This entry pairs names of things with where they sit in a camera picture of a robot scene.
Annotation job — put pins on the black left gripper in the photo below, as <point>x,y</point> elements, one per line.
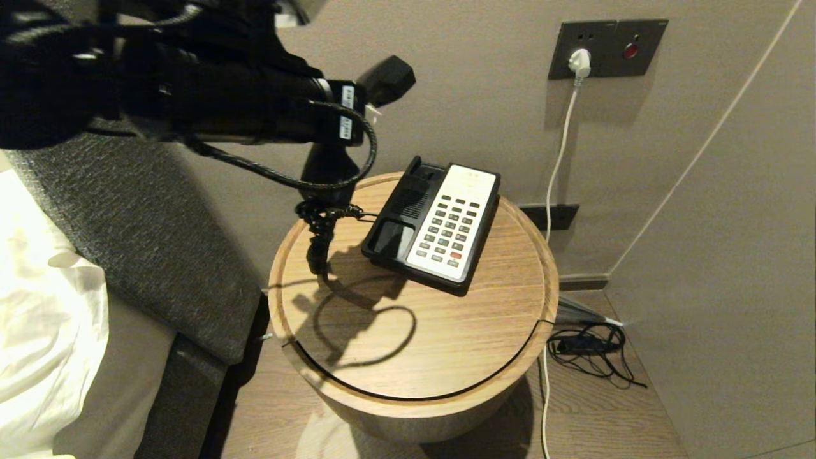
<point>328,111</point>

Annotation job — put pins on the black telephone handset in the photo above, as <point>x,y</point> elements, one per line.
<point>389,76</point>

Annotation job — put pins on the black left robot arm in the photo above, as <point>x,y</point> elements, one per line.
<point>159,83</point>

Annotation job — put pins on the black and white telephone base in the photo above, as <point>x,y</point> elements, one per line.
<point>459,217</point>

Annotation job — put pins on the white power plug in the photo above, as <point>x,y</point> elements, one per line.
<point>579,62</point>

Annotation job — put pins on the round wooden side table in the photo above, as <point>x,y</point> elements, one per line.
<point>446,338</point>

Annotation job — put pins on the small metal bed fitting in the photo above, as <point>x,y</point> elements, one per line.
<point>266,336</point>

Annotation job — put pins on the grey fabric headboard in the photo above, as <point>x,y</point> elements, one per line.
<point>159,255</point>

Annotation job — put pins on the beige mattress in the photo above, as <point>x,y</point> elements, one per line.
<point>121,395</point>

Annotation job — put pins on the white bed linen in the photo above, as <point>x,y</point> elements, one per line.
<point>44,331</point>

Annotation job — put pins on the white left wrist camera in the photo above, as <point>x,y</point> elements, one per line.
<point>287,20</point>

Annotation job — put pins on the small dark wall outlet plate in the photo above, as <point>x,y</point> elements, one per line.
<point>561,217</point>

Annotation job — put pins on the grey wall socket panel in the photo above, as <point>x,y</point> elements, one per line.
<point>612,38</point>

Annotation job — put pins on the dark grey bed frame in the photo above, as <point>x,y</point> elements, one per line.
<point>185,408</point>

